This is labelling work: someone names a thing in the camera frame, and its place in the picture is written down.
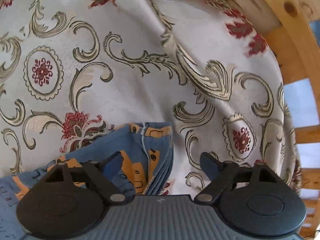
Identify white floral bedspread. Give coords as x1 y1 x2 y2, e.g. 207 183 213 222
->
0 0 302 196

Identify wooden bed frame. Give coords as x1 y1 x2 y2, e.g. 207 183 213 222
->
199 0 320 235

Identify blue orange patterned pants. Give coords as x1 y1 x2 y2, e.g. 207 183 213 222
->
1 122 174 239

